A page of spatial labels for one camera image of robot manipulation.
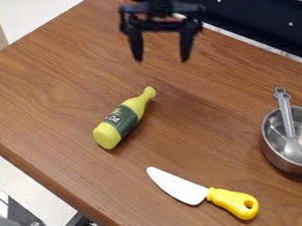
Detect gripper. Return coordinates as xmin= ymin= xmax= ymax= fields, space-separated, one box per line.
xmin=113 ymin=0 xmax=209 ymax=69

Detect yellow toy bottle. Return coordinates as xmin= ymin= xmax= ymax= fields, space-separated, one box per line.
xmin=90 ymin=81 xmax=159 ymax=154

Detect silver pot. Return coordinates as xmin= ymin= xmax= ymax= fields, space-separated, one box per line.
xmin=255 ymin=102 xmax=302 ymax=176

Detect silver spoon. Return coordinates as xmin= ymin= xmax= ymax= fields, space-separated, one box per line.
xmin=266 ymin=86 xmax=302 ymax=165

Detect yellow handled toy knife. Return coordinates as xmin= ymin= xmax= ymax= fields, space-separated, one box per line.
xmin=143 ymin=166 xmax=263 ymax=223

